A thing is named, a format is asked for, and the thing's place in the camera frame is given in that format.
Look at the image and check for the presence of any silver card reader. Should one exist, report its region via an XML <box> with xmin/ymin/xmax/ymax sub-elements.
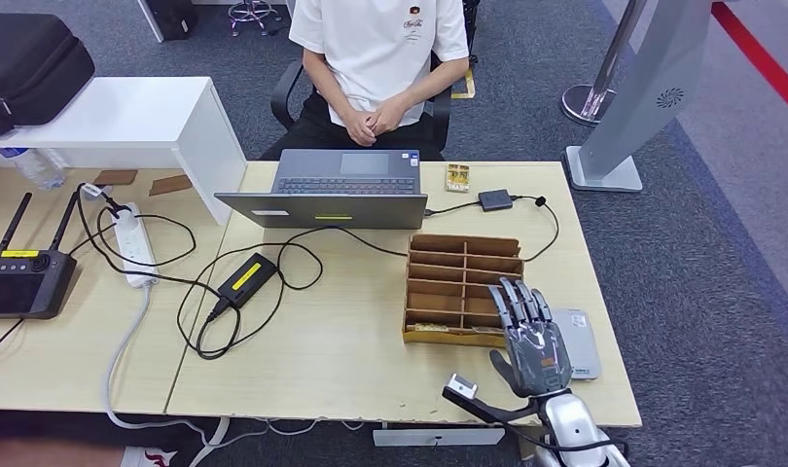
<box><xmin>548</xmin><ymin>306</ymin><xmax>603</xmax><ymax>382</ymax></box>

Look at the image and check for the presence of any person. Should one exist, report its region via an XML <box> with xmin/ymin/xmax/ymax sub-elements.
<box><xmin>258</xmin><ymin>0</ymin><xmax>473</xmax><ymax>162</ymax></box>

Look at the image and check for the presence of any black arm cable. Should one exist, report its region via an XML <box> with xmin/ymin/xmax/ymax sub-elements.
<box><xmin>496</xmin><ymin>417</ymin><xmax>631</xmax><ymax>460</ymax></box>

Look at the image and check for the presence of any black controller cable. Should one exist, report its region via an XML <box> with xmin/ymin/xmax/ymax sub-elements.
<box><xmin>0</xmin><ymin>317</ymin><xmax>25</xmax><ymax>374</ymax></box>

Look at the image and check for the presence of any black laptop charging cable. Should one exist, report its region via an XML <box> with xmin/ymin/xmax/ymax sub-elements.
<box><xmin>176</xmin><ymin>224</ymin><xmax>410</xmax><ymax>361</ymax></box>

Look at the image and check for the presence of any person's right hand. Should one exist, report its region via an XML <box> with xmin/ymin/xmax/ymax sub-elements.
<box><xmin>343</xmin><ymin>109</ymin><xmax>379</xmax><ymax>148</ymax></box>

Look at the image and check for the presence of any short black hub cable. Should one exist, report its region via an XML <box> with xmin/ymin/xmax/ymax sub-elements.
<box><xmin>424</xmin><ymin>200</ymin><xmax>481</xmax><ymax>218</ymax></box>

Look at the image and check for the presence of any grey metal table bracket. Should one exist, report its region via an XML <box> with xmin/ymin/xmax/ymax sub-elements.
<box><xmin>373</xmin><ymin>426</ymin><xmax>507</xmax><ymax>448</ymax></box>

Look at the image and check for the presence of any small black hub box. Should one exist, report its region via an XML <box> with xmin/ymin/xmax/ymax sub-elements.
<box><xmin>478</xmin><ymin>188</ymin><xmax>515</xmax><ymax>213</ymax></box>

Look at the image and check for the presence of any white desk shelf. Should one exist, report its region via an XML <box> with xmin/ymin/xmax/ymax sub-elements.
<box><xmin>0</xmin><ymin>76</ymin><xmax>248</xmax><ymax>227</ymax></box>

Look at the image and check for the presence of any chrome stanchion post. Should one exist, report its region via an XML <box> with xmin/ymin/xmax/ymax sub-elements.
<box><xmin>560</xmin><ymin>0</ymin><xmax>648</xmax><ymax>127</ymax></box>

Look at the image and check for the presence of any yellow patterned ID card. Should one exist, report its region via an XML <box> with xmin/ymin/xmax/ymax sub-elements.
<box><xmin>445</xmin><ymin>163</ymin><xmax>471</xmax><ymax>194</ymax></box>

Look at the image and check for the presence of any wooden compartment organizer box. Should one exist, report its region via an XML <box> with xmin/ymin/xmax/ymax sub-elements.
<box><xmin>401</xmin><ymin>233</ymin><xmax>526</xmax><ymax>350</ymax></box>

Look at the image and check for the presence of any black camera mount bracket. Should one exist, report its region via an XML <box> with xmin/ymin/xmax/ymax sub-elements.
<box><xmin>441</xmin><ymin>386</ymin><xmax>545</xmax><ymax>427</ymax></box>

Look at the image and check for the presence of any grey power strip cable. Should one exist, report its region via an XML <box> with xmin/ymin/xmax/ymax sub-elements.
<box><xmin>100</xmin><ymin>285</ymin><xmax>231</xmax><ymax>467</ymax></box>

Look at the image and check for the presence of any white power strip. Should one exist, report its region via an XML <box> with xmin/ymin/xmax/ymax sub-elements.
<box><xmin>110</xmin><ymin>201</ymin><xmax>160</xmax><ymax>290</ymax></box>

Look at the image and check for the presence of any black carrying case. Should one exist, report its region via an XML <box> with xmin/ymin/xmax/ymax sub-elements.
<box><xmin>0</xmin><ymin>13</ymin><xmax>97</xmax><ymax>140</ymax></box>

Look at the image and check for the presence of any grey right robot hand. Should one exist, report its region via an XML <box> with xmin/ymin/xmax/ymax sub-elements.
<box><xmin>486</xmin><ymin>276</ymin><xmax>574</xmax><ymax>400</ymax></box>

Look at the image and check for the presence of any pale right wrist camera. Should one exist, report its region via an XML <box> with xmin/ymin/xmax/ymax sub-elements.
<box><xmin>446</xmin><ymin>373</ymin><xmax>481</xmax><ymax>402</ymax></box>

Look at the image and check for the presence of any person's bare leg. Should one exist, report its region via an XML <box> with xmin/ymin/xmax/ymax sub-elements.
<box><xmin>0</xmin><ymin>441</ymin><xmax>125</xmax><ymax>467</ymax></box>

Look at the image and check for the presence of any brown cardboard piece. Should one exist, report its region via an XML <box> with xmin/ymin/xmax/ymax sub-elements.
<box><xmin>148</xmin><ymin>174</ymin><xmax>195</xmax><ymax>198</ymax></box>
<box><xmin>93</xmin><ymin>169</ymin><xmax>139</xmax><ymax>188</ymax></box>

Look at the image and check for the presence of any grey kiosk stand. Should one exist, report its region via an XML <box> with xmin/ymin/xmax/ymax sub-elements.
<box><xmin>563</xmin><ymin>0</ymin><xmax>718</xmax><ymax>194</ymax></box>

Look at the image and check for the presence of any chrome stool base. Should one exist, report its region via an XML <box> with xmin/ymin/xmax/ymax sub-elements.
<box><xmin>227</xmin><ymin>0</ymin><xmax>280</xmax><ymax>38</ymax></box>

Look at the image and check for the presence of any clear plastic water bottle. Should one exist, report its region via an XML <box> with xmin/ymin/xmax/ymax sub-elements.
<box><xmin>0</xmin><ymin>146</ymin><xmax>68</xmax><ymax>192</ymax></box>

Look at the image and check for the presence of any black office chair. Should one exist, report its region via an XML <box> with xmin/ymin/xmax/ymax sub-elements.
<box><xmin>269</xmin><ymin>0</ymin><xmax>483</xmax><ymax>154</ymax></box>

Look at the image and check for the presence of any black white cabinet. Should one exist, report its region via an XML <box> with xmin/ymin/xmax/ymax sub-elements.
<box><xmin>137</xmin><ymin>0</ymin><xmax>200</xmax><ymax>44</ymax></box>

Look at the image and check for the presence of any person's left hand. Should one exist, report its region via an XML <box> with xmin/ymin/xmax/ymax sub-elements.
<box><xmin>367</xmin><ymin>96</ymin><xmax>410</xmax><ymax>138</ymax></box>

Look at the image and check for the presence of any black cable with ferrite bead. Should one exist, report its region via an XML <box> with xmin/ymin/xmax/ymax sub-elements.
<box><xmin>511</xmin><ymin>194</ymin><xmax>561</xmax><ymax>264</ymax></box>

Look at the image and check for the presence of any black adapter with yellow label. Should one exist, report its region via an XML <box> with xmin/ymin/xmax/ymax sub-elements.
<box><xmin>216</xmin><ymin>251</ymin><xmax>279</xmax><ymax>310</ymax></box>

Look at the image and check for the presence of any grey laptop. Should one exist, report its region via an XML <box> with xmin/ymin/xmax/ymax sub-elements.
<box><xmin>214</xmin><ymin>148</ymin><xmax>429</xmax><ymax>232</ymax></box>

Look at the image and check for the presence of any black remote controller with antennas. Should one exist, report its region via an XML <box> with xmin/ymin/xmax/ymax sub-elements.
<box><xmin>0</xmin><ymin>192</ymin><xmax>80</xmax><ymax>322</ymax></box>

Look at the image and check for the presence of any black power cable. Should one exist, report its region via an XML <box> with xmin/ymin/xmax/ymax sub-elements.
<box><xmin>75</xmin><ymin>183</ymin><xmax>225</xmax><ymax>305</ymax></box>
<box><xmin>95</xmin><ymin>193</ymin><xmax>198</xmax><ymax>269</ymax></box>

